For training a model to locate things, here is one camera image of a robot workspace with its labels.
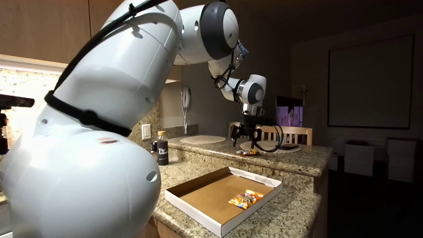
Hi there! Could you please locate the round woven placemat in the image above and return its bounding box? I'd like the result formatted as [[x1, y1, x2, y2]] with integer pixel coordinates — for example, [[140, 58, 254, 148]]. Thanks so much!
[[180, 134, 225, 145], [241, 141, 300, 153]]

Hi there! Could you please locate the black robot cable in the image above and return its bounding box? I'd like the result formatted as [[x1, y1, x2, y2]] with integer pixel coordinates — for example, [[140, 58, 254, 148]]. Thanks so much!
[[44, 0, 169, 137]]

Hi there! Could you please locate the wooden chair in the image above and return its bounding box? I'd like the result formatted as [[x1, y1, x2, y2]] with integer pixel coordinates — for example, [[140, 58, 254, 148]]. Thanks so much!
[[259, 125, 313, 145]]

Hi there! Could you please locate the dark sauce bottle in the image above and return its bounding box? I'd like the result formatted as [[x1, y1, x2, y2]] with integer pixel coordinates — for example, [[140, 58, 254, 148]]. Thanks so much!
[[157, 130, 169, 165]]

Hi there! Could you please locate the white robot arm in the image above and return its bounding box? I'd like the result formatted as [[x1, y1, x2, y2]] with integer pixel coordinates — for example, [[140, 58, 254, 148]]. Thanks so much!
[[1, 0, 266, 238]]

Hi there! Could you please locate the white yellow snack sachet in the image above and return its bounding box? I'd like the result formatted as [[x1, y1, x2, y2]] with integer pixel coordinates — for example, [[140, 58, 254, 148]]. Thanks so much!
[[235, 149, 260, 156]]

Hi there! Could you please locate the white wall outlet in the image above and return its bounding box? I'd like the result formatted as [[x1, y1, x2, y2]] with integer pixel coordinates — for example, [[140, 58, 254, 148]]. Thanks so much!
[[141, 124, 151, 140]]

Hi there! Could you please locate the yellow cartoon snack sachet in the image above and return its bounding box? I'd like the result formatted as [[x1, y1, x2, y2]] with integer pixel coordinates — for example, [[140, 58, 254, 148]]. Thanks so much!
[[229, 189, 263, 210]]

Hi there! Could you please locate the dark wall screen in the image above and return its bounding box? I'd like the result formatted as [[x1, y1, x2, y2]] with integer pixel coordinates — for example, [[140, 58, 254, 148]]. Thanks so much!
[[327, 34, 414, 129]]

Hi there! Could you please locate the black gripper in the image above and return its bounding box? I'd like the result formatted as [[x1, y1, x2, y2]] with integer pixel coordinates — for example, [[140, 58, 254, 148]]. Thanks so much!
[[231, 115, 263, 148]]

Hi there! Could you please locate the shallow cardboard box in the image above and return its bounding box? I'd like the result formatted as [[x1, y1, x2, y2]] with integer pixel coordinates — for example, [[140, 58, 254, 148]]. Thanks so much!
[[165, 166, 282, 238]]

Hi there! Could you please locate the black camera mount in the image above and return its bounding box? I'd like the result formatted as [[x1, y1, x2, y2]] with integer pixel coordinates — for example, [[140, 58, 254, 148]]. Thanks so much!
[[0, 93, 34, 154]]

